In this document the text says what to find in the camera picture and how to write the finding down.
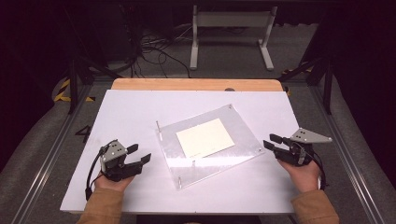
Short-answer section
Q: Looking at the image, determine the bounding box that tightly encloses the black metal stand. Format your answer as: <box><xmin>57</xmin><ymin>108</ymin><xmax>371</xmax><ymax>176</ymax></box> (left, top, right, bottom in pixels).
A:
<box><xmin>65</xmin><ymin>55</ymin><xmax>123</xmax><ymax>115</ymax></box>
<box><xmin>279</xmin><ymin>56</ymin><xmax>334</xmax><ymax>116</ymax></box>

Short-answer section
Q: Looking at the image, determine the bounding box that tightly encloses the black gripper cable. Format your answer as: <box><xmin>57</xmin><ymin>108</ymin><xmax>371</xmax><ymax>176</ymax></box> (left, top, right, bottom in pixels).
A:
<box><xmin>85</xmin><ymin>145</ymin><xmax>109</xmax><ymax>202</ymax></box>
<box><xmin>306</xmin><ymin>143</ymin><xmax>329</xmax><ymax>191</ymax></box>

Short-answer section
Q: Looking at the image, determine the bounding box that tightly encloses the person's right hand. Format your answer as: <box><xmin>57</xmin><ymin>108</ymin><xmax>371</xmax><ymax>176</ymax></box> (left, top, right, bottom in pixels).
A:
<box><xmin>277</xmin><ymin>159</ymin><xmax>322</xmax><ymax>194</ymax></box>

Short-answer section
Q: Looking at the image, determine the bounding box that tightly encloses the cream paper sheet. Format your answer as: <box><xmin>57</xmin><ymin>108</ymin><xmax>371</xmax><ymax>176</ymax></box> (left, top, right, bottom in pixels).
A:
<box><xmin>176</xmin><ymin>118</ymin><xmax>236</xmax><ymax>160</ymax></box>

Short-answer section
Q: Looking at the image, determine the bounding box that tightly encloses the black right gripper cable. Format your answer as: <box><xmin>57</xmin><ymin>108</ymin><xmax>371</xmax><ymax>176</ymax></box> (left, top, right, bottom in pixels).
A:
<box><xmin>306</xmin><ymin>143</ymin><xmax>329</xmax><ymax>191</ymax></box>

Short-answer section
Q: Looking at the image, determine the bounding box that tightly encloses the bundle of black floor cables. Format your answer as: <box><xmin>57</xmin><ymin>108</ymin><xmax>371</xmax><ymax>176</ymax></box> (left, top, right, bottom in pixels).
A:
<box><xmin>123</xmin><ymin>26</ymin><xmax>192</xmax><ymax>79</ymax></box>

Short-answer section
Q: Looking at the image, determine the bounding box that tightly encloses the person's left hand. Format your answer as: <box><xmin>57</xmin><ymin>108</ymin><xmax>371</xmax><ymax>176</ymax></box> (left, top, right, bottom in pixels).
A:
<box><xmin>93</xmin><ymin>174</ymin><xmax>135</xmax><ymax>193</ymax></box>

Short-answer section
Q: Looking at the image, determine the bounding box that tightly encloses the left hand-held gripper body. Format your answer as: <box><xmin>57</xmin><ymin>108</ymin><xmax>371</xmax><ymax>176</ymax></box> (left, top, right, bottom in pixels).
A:
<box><xmin>99</xmin><ymin>139</ymin><xmax>144</xmax><ymax>183</ymax></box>

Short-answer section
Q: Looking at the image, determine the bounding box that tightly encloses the aluminium floor rail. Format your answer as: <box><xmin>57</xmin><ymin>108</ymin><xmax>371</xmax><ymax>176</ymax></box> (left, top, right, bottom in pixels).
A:
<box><xmin>11</xmin><ymin>83</ymin><xmax>95</xmax><ymax>224</ymax></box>
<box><xmin>310</xmin><ymin>84</ymin><xmax>388</xmax><ymax>224</ymax></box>

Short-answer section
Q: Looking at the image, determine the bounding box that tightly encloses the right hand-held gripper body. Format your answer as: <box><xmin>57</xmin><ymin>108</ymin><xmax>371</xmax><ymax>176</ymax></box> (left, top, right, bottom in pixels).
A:
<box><xmin>275</xmin><ymin>128</ymin><xmax>332</xmax><ymax>167</ymax></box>

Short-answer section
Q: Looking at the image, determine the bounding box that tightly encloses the yellow black floor tape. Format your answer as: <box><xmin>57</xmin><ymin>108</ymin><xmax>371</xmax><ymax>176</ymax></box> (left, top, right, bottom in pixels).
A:
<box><xmin>280</xmin><ymin>63</ymin><xmax>313</xmax><ymax>77</ymax></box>
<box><xmin>53</xmin><ymin>78</ymin><xmax>96</xmax><ymax>104</ymax></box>

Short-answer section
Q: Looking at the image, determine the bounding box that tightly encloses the clear acrylic frame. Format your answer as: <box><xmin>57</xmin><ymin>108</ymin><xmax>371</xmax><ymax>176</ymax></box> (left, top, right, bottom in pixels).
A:
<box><xmin>155</xmin><ymin>103</ymin><xmax>266</xmax><ymax>190</ymax></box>

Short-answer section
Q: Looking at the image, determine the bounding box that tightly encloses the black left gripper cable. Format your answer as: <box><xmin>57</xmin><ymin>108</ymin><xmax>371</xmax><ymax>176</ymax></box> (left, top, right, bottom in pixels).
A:
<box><xmin>85</xmin><ymin>145</ymin><xmax>109</xmax><ymax>202</ymax></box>

